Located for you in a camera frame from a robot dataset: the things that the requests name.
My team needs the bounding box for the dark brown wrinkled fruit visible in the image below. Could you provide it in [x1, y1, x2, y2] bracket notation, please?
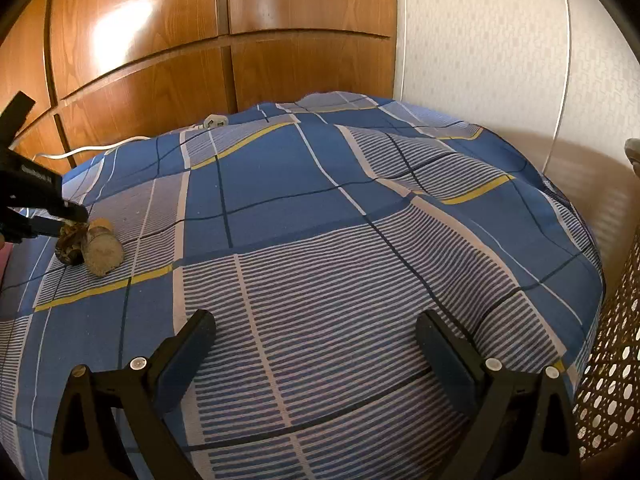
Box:
[55, 224, 88, 266]

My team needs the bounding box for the blue plaid bedsheet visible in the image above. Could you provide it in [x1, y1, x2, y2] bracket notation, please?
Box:
[0, 91, 606, 480]

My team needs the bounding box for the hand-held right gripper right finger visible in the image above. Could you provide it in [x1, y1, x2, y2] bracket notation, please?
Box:
[415, 309, 583, 480]

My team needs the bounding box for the white wall trim strip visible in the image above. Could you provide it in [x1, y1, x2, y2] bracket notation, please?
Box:
[542, 0, 573, 173]

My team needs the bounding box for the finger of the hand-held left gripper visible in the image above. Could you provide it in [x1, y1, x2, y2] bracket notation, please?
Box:
[0, 211, 66, 244]
[30, 195, 90, 223]

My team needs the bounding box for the white perforated basket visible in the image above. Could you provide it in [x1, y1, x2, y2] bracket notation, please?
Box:
[572, 230, 640, 462]

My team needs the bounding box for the wooden wardrobe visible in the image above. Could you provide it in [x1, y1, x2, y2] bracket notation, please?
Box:
[0, 0, 399, 177]

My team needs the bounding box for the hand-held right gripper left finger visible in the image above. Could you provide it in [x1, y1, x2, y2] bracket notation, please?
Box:
[47, 309, 217, 480]

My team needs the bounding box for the white power cable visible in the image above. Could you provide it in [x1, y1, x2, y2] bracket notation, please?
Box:
[32, 122, 208, 162]

